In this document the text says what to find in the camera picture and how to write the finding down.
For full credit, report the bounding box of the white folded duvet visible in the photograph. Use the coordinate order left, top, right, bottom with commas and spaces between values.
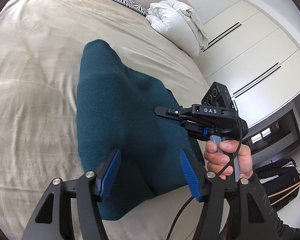
146, 0, 209, 58

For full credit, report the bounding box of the person right hand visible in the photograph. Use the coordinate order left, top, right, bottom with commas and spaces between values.
204, 140, 253, 179

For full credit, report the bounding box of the black camera box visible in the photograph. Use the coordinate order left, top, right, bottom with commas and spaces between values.
201, 82, 235, 109

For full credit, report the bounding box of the white wardrobe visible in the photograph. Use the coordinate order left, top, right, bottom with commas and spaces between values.
194, 1, 300, 127

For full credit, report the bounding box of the black backpack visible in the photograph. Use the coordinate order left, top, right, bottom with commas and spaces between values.
255, 158, 300, 211

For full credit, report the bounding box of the dark low shelf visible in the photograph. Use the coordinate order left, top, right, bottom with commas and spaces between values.
242, 110, 300, 155

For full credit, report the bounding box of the zebra print pillow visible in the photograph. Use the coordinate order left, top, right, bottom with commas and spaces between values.
111, 0, 147, 16

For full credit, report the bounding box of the beige bed sheet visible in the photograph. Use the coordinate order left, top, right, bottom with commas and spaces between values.
0, 0, 209, 239

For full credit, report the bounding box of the black cable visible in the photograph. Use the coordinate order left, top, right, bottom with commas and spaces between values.
166, 118, 243, 240

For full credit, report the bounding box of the black jacket sleeve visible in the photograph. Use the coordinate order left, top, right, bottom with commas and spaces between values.
218, 172, 300, 240

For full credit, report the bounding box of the dark teal knit sweater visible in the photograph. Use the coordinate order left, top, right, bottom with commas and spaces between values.
77, 40, 203, 220

